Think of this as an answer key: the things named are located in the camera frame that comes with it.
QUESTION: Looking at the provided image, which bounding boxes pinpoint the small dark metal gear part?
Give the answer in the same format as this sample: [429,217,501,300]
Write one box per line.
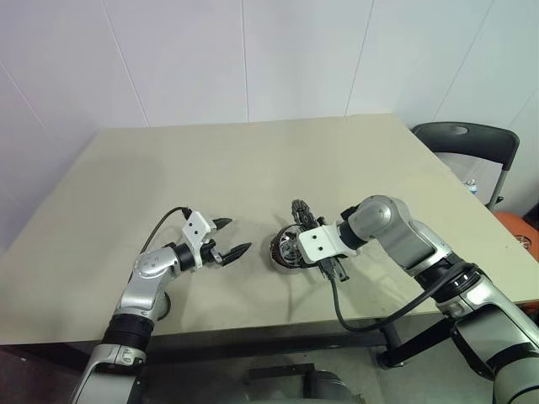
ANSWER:
[277,226,307,270]

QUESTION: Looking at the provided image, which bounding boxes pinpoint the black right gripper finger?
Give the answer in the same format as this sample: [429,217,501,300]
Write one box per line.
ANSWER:
[290,199,318,231]
[317,257,351,284]

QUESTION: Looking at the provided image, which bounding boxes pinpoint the dark table frame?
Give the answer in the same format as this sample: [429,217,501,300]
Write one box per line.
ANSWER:
[0,300,539,374]

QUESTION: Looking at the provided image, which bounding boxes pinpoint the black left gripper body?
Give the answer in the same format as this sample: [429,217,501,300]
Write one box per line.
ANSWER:
[200,229,224,267]

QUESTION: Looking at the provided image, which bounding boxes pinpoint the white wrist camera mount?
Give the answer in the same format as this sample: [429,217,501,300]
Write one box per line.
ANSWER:
[297,224,351,267]
[182,211,218,271]

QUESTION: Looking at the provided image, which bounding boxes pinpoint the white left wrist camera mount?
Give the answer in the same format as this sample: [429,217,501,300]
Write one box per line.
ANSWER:
[182,211,218,271]

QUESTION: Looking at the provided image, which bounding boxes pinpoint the orange stool surface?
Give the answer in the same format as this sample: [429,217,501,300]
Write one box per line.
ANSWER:
[491,210,539,254]

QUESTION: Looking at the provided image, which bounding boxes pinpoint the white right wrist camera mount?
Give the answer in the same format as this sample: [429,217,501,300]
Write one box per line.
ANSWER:
[297,224,351,267]

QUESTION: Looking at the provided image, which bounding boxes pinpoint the black flat bar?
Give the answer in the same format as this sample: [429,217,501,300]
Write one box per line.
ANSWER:
[247,363,316,383]

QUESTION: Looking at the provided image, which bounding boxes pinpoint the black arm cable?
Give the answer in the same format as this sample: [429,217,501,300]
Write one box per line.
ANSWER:
[327,263,477,333]
[141,206,194,254]

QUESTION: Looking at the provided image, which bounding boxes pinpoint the grey rounded cylinder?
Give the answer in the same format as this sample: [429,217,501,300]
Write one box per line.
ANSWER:
[302,369,364,404]

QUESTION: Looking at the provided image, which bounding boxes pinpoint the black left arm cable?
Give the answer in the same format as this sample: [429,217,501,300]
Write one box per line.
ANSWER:
[141,206,194,254]

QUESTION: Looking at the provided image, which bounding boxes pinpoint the silver motor housing copper windings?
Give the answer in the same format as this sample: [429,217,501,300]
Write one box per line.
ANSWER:
[268,229,313,275]

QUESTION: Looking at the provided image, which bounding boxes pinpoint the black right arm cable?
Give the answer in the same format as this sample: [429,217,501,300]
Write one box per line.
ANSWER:
[327,263,477,333]

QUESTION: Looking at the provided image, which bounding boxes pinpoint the black folding chair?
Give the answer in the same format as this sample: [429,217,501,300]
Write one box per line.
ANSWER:
[411,121,521,210]

